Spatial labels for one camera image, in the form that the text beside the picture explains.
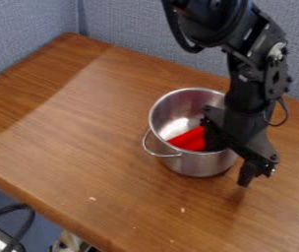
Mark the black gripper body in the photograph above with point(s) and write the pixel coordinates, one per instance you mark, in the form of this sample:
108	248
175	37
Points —
243	133

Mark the red block object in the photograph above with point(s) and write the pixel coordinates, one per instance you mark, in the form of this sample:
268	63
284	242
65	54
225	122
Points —
189	140

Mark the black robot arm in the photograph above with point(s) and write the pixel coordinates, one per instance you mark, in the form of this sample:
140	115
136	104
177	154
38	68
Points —
252	40

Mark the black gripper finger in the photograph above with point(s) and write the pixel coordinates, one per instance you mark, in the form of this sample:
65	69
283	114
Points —
245	174
213	143

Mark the white object under table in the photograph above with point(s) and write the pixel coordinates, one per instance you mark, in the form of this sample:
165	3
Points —
70	243

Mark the stainless steel pot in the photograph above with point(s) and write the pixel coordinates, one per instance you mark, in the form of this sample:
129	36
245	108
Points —
173	114

